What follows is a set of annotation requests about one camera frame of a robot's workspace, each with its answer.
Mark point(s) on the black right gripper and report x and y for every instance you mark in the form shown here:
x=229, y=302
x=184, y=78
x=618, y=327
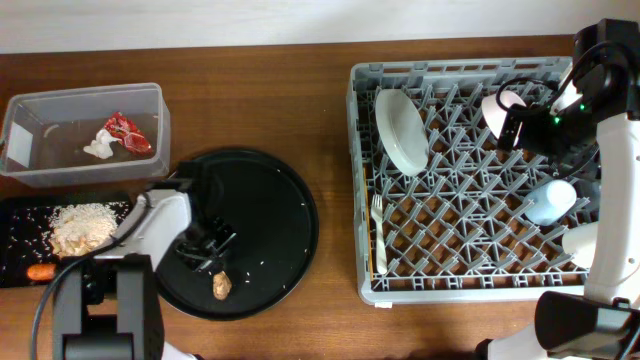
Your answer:
x=529, y=139

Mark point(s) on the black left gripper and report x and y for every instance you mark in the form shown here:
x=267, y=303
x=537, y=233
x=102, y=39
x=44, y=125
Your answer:
x=208, y=263

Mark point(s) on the pink white small bowl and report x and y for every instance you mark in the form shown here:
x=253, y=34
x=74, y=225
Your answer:
x=495, y=116

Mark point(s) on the light blue plastic cup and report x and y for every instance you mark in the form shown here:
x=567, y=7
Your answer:
x=550, y=202

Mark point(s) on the round black serving tray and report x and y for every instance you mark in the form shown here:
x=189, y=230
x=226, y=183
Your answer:
x=274, y=214

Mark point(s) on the white paper cup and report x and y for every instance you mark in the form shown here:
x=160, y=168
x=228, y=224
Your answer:
x=580, y=244

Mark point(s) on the rice and food scraps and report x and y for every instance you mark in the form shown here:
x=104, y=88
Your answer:
x=77, y=230

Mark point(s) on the red snack wrapper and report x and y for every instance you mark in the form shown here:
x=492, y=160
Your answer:
x=128, y=134

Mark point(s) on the grey plate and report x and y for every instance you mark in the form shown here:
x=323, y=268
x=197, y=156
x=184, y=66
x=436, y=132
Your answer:
x=401, y=131

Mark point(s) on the orange carrot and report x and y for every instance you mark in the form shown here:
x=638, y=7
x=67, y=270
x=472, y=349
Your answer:
x=41, y=272

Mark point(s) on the white plastic fork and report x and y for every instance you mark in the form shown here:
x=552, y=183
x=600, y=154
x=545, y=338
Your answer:
x=376, y=211

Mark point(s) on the wooden chopstick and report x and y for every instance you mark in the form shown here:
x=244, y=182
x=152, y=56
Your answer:
x=368, y=224

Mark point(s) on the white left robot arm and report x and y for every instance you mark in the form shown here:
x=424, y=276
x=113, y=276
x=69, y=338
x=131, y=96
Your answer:
x=134, y=252

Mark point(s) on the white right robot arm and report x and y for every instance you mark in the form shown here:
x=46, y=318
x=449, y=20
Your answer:
x=592, y=116

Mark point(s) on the grey plastic dishwasher rack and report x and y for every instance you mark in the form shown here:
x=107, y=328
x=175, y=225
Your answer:
x=456, y=232

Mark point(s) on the clear plastic waste bin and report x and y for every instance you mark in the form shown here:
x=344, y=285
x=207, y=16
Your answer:
x=46, y=136

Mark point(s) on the brown food lump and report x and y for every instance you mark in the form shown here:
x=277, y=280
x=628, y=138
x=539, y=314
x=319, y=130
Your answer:
x=221, y=285

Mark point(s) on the crumpled white tissue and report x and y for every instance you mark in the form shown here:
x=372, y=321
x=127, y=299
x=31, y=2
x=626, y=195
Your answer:
x=100, y=147

